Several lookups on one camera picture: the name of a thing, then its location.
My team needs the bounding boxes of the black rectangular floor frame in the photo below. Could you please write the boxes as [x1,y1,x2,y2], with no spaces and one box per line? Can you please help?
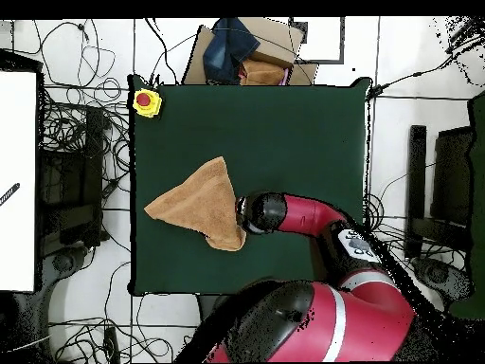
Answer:
[289,16,346,64]

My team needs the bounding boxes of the black equipment rack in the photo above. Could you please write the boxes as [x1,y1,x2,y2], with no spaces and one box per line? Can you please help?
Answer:
[37,105,105,255]

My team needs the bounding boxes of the tan terry towel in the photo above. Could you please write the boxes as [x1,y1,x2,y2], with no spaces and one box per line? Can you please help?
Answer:
[143,155,248,252]

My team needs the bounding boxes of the thin black looped cable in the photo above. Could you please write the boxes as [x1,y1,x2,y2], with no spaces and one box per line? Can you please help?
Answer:
[32,20,92,88]

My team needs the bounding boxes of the long black floor bar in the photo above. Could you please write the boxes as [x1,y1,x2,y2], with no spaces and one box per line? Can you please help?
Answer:
[404,124,427,261]

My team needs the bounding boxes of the black panel stand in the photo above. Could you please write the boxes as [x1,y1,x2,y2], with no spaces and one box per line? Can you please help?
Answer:
[431,126,475,228]

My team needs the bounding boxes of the brown cardboard box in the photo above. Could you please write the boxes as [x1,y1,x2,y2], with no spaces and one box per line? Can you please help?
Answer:
[181,16,319,86]

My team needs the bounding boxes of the yellow emergency stop button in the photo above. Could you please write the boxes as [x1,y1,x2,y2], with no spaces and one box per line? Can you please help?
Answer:
[132,87,163,118]

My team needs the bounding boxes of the black cable with connector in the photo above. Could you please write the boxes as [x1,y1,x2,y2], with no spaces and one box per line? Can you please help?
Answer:
[366,37,485,100]

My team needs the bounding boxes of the blue denim jeans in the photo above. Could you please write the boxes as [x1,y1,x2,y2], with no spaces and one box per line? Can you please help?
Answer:
[202,17,261,85]

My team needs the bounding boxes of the tan towel in box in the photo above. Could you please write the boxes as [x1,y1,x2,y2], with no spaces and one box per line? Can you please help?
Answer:
[239,58,287,86]

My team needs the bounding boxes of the green cloth on stand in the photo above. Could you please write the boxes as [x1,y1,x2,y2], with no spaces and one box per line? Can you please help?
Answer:
[448,89,485,321]

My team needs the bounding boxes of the grey stand base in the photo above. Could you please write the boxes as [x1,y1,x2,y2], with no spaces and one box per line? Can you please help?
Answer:
[39,246,90,293]
[411,256,475,304]

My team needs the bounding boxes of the dark green table cloth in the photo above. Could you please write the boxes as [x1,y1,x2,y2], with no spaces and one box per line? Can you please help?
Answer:
[128,74,374,299]

